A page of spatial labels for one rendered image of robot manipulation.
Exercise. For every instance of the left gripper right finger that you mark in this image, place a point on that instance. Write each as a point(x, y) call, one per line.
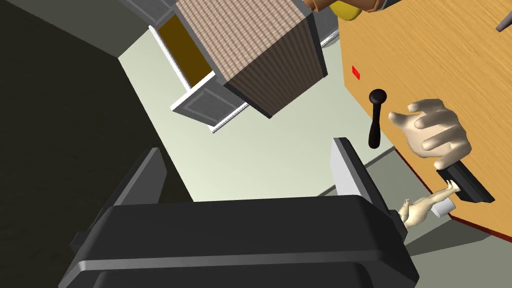
point(347, 172)

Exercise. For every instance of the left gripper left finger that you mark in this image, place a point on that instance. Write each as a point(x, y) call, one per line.
point(147, 180)

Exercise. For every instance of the black ladle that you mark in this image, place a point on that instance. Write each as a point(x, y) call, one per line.
point(375, 122)

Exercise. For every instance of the small beige figurine white base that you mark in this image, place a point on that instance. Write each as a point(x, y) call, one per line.
point(422, 207)

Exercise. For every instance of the grey panelled door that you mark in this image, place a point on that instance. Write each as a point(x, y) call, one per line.
point(208, 104)

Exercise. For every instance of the small red block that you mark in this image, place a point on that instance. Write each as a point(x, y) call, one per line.
point(355, 72)

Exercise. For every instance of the beige hand statue black base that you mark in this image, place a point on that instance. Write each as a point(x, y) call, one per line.
point(438, 130)

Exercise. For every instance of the light wooden table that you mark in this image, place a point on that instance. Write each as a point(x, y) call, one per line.
point(440, 56)

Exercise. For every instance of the yellow rounded object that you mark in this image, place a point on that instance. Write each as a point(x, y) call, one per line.
point(347, 11)

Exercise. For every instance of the orange-brown rounded object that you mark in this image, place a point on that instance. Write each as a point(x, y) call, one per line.
point(320, 4)

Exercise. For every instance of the grey metal utensil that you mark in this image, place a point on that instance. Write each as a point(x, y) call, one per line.
point(504, 23)

